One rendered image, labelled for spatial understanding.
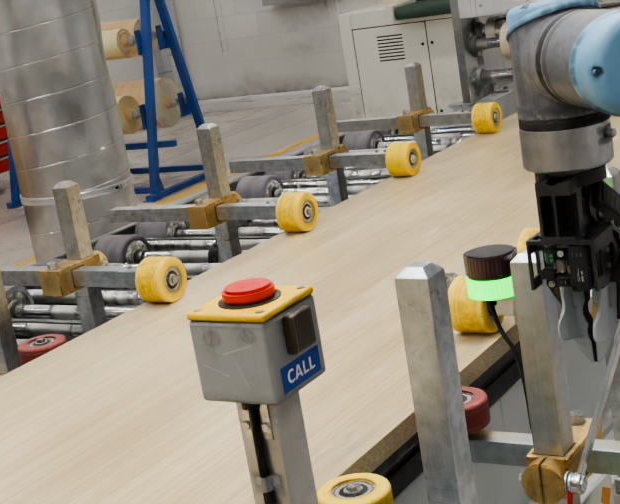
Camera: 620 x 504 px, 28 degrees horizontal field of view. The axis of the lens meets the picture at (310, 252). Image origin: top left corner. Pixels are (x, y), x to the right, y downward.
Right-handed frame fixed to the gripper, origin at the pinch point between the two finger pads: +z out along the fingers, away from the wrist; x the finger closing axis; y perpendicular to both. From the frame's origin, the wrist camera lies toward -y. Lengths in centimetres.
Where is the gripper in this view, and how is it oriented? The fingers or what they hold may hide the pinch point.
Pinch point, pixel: (598, 347)
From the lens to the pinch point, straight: 136.3
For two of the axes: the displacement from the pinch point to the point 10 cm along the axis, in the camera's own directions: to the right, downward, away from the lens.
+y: -5.2, 2.9, -8.0
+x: 8.4, -0.1, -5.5
